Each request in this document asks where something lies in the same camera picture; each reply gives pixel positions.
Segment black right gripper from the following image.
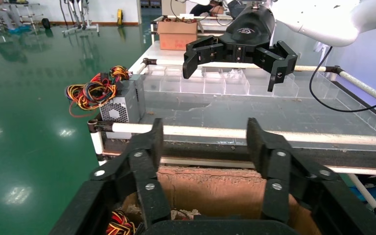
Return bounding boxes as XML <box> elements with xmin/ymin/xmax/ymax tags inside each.
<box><xmin>182</xmin><ymin>4</ymin><xmax>299</xmax><ymax>93</ymax></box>

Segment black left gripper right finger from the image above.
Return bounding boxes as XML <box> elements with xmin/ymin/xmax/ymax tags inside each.
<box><xmin>247</xmin><ymin>117</ymin><xmax>339</xmax><ymax>222</ymax></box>

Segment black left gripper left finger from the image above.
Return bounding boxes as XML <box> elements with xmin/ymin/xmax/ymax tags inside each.
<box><xmin>90</xmin><ymin>118</ymin><xmax>172</xmax><ymax>228</ymax></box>

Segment clear acrylic compartment organizer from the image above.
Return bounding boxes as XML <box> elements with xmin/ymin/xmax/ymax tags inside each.
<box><xmin>141</xmin><ymin>65</ymin><xmax>301</xmax><ymax>98</ymax></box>

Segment white pipe shelf rack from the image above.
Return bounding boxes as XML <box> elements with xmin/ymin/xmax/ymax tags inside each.
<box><xmin>150</xmin><ymin>14</ymin><xmax>234</xmax><ymax>37</ymax></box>

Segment frayed cardboard divider insert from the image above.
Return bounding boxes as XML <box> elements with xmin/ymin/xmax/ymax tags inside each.
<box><xmin>170</xmin><ymin>209</ymin><xmax>202</xmax><ymax>221</ymax></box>

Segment person in dark clothes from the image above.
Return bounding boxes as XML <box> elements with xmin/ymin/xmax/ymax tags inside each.
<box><xmin>189</xmin><ymin>2</ymin><xmax>225</xmax><ymax>17</ymax></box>

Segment worn brown cardboard box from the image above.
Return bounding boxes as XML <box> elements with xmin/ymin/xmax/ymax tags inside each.
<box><xmin>119</xmin><ymin>166</ymin><xmax>322</xmax><ymax>235</ymax></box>

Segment clean brown cardboard box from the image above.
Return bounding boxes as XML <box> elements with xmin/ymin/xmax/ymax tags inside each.
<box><xmin>157</xmin><ymin>20</ymin><xmax>198</xmax><ymax>51</ymax></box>

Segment white fan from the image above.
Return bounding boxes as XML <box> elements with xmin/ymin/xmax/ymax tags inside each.
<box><xmin>312</xmin><ymin>42</ymin><xmax>329</xmax><ymax>62</ymax></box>

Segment white wheeled metal stand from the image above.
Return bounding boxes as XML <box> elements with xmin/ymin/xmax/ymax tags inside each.
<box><xmin>60</xmin><ymin>0</ymin><xmax>99</xmax><ymax>36</ymax></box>

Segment white metal step rack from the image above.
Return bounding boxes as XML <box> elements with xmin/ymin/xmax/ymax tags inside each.
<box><xmin>9</xmin><ymin>1</ymin><xmax>43</xmax><ymax>33</ymax></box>

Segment seated person grey trousers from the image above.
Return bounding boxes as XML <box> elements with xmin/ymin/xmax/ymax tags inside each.
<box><xmin>0</xmin><ymin>0</ymin><xmax>31</xmax><ymax>34</ymax></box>

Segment coloured wire bundle in box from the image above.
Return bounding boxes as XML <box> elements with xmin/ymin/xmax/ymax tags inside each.
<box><xmin>105</xmin><ymin>210</ymin><xmax>138</xmax><ymax>235</ymax></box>

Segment silver power supply coloured cables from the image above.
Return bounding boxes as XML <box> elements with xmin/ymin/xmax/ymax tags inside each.
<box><xmin>65</xmin><ymin>65</ymin><xmax>146</xmax><ymax>124</ymax></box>

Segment thin black cable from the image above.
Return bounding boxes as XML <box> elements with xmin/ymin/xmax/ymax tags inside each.
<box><xmin>309</xmin><ymin>46</ymin><xmax>376</xmax><ymax>114</ymax></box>

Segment clear acrylic side wall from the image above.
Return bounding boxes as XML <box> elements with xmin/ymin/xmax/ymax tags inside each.
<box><xmin>316</xmin><ymin>71</ymin><xmax>376</xmax><ymax>139</ymax></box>

